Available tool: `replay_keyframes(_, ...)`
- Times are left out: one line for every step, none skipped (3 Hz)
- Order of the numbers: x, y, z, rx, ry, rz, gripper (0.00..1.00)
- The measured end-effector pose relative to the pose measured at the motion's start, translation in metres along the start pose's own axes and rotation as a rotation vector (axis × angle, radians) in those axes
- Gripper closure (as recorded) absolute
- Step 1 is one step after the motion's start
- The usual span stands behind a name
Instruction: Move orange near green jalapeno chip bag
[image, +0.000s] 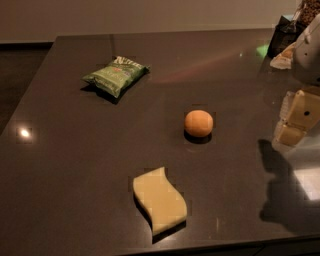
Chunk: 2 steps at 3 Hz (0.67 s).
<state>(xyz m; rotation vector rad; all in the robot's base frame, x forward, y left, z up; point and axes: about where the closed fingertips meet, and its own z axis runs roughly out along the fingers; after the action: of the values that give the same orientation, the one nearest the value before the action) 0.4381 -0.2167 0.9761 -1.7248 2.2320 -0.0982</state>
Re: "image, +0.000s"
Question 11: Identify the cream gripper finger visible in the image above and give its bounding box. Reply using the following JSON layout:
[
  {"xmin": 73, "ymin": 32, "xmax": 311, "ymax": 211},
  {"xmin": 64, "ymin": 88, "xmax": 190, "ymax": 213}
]
[
  {"xmin": 281, "ymin": 90, "xmax": 320, "ymax": 129},
  {"xmin": 273, "ymin": 121, "xmax": 306, "ymax": 147}
]

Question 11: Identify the orange fruit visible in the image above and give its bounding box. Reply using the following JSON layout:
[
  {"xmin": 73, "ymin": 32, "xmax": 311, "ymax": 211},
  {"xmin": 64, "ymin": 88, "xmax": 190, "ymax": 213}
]
[{"xmin": 184, "ymin": 110, "xmax": 213, "ymax": 138}]

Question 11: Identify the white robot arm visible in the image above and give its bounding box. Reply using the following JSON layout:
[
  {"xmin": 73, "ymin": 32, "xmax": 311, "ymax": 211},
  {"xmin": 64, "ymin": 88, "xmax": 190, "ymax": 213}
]
[{"xmin": 273, "ymin": 14, "xmax": 320, "ymax": 148}]

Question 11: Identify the black bag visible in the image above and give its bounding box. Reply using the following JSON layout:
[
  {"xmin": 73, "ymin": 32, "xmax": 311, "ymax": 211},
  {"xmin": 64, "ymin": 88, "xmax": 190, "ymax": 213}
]
[{"xmin": 267, "ymin": 16, "xmax": 306, "ymax": 58}]

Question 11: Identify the green jalapeno chip bag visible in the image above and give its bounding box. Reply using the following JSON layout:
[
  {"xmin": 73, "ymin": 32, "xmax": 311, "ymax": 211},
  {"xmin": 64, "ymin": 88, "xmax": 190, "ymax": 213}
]
[{"xmin": 82, "ymin": 56, "xmax": 149, "ymax": 98}]

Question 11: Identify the white snack packet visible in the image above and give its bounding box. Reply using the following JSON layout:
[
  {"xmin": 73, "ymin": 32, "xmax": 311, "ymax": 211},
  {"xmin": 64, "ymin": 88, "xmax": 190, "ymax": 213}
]
[{"xmin": 270, "ymin": 43, "xmax": 296, "ymax": 70}]

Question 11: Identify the clear jar of nuts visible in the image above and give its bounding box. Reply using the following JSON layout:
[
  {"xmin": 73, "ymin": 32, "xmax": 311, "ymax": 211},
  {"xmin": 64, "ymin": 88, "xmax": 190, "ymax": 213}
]
[{"xmin": 298, "ymin": 0, "xmax": 320, "ymax": 26}]

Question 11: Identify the yellow wavy sponge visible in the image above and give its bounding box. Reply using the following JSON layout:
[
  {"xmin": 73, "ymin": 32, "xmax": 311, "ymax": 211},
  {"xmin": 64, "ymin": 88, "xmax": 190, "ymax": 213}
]
[{"xmin": 133, "ymin": 167, "xmax": 187, "ymax": 236}]

